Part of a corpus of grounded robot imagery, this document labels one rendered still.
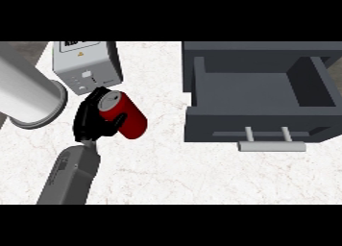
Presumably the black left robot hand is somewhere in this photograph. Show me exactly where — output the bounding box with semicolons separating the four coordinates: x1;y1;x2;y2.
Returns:
72;86;129;142

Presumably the red can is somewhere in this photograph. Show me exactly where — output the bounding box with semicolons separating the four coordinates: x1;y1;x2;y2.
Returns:
95;89;148;140

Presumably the dark grey drawer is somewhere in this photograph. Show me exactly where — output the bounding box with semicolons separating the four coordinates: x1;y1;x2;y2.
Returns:
182;56;342;143

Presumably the grey appliance box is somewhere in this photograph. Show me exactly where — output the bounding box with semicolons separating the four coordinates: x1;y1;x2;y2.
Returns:
51;41;125;96

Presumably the white cylinder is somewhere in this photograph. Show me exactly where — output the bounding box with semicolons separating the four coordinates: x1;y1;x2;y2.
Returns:
0;41;69;131

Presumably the dark grey cabinet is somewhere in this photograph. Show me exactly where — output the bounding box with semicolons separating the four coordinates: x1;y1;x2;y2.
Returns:
181;41;342;94

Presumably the pale grey drawer handle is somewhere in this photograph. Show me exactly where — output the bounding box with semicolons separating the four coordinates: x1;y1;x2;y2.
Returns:
237;126;307;153

